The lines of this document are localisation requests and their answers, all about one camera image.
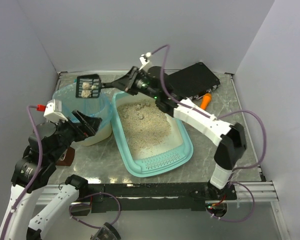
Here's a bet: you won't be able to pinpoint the white trash bin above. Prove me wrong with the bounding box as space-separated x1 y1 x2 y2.
52 83 113 147

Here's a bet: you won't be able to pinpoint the beige cat litter pellets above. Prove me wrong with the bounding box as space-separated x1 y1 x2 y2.
117 99 171 155

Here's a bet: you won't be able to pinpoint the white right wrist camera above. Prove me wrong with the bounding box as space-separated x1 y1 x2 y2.
139 52 153 72

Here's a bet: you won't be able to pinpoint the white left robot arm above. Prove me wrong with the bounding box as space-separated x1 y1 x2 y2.
0 110 102 240

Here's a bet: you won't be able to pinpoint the black litter scoop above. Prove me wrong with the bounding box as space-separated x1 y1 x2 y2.
75 74 122 99

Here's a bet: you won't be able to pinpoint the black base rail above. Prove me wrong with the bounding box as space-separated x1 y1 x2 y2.
88 182 237 213

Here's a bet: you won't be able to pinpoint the blue plastic bin liner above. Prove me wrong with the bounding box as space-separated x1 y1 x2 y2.
52 83 113 130

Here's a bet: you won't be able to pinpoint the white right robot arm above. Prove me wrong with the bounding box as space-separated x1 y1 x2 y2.
101 66 247 192

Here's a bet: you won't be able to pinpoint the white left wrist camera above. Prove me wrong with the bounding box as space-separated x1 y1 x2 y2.
43 99 68 124

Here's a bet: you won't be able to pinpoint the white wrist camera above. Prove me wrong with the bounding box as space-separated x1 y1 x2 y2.
139 52 153 72
43 99 68 124

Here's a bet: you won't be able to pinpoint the teal litter box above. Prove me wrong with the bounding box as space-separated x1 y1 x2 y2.
111 91 194 178

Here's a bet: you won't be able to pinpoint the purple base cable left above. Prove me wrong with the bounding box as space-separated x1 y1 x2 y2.
68 192 122 229

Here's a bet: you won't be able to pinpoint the brown metronome box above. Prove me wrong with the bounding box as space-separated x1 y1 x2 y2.
56 147 75 167

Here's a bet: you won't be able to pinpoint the black hard case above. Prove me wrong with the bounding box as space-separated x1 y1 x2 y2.
164 62 221 100

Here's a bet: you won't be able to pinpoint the litter waste clumps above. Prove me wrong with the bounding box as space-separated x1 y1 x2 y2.
81 82 97 98

